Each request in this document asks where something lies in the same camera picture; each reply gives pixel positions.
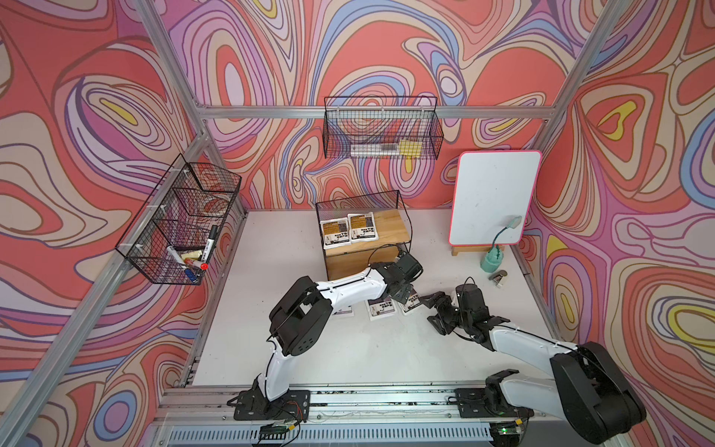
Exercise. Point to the pink framed whiteboard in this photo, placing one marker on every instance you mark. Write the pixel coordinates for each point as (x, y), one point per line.
(492, 195)

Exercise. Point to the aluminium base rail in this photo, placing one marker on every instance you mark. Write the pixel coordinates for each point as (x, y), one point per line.
(417, 414)

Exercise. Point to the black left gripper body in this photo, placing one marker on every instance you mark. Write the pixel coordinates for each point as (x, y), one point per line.
(403, 293)

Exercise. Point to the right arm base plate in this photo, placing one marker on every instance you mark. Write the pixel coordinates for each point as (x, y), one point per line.
(485, 402)

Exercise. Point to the black wire wall basket rear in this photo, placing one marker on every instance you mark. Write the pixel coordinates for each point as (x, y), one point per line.
(350, 120)

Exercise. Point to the black wire wall basket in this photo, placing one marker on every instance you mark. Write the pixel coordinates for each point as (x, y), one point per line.
(190, 198)
(350, 120)

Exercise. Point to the wooden whiteboard easel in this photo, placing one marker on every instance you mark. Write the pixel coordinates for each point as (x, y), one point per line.
(457, 250)

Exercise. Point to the black wire wooden shelf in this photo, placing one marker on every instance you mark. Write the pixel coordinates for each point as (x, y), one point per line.
(393, 225)

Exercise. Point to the whiteboard eraser in basket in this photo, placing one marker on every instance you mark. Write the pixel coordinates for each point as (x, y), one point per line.
(189, 258)

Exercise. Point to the clear ruler box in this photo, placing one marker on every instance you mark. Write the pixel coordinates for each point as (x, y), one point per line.
(374, 150)

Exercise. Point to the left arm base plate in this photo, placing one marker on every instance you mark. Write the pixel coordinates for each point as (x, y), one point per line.
(252, 405)

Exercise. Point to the olive metal clip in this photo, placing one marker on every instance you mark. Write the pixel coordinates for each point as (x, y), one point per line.
(499, 278)

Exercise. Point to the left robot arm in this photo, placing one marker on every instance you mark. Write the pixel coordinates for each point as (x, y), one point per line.
(301, 315)

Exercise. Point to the purple coffee bag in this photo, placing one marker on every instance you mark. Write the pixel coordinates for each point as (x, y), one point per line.
(380, 308)
(344, 312)

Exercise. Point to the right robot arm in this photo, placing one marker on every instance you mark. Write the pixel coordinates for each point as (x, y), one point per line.
(582, 386)

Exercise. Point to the black whiteboard marker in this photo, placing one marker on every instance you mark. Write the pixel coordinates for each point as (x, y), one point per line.
(210, 242)

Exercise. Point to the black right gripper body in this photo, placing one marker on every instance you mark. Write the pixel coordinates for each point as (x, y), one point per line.
(449, 317)

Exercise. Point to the yellow sponge in basket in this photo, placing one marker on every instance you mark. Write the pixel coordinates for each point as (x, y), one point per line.
(410, 149)

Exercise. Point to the blue capped marker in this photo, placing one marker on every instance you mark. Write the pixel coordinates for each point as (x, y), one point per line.
(189, 273)

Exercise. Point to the yellow coffee bag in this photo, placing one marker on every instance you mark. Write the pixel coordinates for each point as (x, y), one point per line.
(335, 233)
(362, 227)
(411, 303)

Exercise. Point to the black wire wall basket left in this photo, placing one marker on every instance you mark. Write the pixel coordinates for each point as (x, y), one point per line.
(190, 198)

